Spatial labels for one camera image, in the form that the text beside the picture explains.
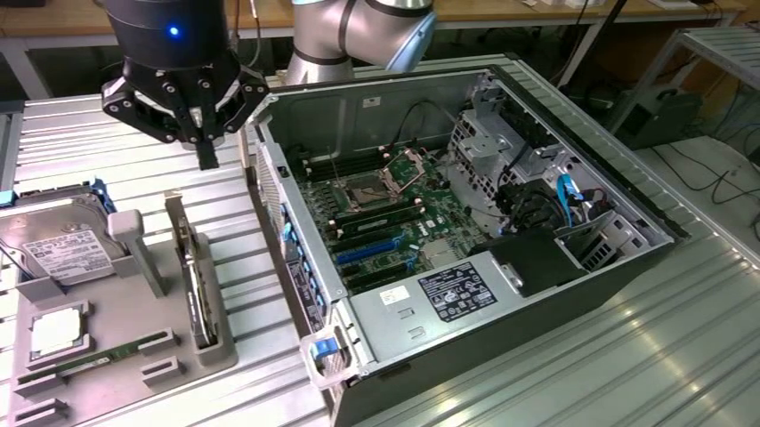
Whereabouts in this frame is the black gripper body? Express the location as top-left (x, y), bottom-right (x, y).
top-left (103, 0), bottom-right (243, 137)

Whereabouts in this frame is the graphics card with black fan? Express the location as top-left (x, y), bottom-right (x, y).
top-left (163, 189), bottom-right (225, 350)

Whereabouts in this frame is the blue disk carrier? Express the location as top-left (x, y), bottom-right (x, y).
top-left (0, 176), bottom-right (114, 214)

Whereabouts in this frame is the CPU socket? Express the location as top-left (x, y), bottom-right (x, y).
top-left (341, 175), bottom-right (397, 210)

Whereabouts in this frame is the metal socket cover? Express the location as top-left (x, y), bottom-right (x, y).
top-left (380, 149), bottom-right (426, 188)

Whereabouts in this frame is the hard disk with white label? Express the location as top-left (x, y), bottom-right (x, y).
top-left (0, 195), bottom-right (118, 286)

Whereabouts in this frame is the installed green RAM stick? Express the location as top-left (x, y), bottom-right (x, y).
top-left (337, 206), bottom-right (418, 236)

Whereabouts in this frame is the green motherboard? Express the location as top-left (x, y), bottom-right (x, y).
top-left (296, 146), bottom-right (495, 297)

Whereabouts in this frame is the blue expansion slot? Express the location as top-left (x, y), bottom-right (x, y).
top-left (336, 239), bottom-right (398, 268)

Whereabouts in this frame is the silver drive cage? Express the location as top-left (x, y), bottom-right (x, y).
top-left (448, 109), bottom-right (519, 214)

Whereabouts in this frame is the grey parts rack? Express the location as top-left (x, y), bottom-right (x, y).
top-left (8, 208), bottom-right (241, 427)

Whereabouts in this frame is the silver chipset heatsink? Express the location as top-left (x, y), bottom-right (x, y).
top-left (424, 242), bottom-right (462, 264)

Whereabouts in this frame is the silver CPU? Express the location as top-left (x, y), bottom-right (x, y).
top-left (30, 309), bottom-right (84, 356)

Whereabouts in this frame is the loose green RAM stick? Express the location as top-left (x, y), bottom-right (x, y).
top-left (16, 335), bottom-right (171, 384)

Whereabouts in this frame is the grey power supply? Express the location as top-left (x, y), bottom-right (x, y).
top-left (348, 255), bottom-right (528, 378)

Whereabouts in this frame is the black plastic air shroud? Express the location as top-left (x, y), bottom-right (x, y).
top-left (468, 229), bottom-right (587, 298)

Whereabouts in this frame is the silver disk bay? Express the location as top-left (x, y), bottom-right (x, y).
top-left (555, 211), bottom-right (659, 272)

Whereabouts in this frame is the black box on floor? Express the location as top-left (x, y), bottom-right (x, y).
top-left (616, 88), bottom-right (706, 150)

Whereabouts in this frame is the open black PC case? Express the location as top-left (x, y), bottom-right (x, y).
top-left (239, 63), bottom-right (694, 427)

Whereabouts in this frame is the metal slat shelf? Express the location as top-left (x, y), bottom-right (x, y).
top-left (605, 24), bottom-right (760, 139)

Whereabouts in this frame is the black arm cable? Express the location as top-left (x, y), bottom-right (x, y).
top-left (230, 0), bottom-right (266, 72)

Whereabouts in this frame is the wooden desk with white frame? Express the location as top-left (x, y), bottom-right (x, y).
top-left (0, 0), bottom-right (748, 102)

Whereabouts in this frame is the grey metal frame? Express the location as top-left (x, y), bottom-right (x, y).
top-left (0, 100), bottom-right (27, 183)

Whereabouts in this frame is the black wire in case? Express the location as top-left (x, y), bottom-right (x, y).
top-left (396, 101), bottom-right (454, 149)

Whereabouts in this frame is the black disk wire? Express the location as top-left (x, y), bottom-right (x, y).
top-left (0, 238), bottom-right (28, 279)

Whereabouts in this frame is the blue SATA wire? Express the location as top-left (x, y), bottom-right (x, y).
top-left (556, 173), bottom-right (583, 230)

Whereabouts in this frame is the black cable on white table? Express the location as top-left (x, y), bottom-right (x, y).
top-left (649, 141), bottom-right (760, 206)

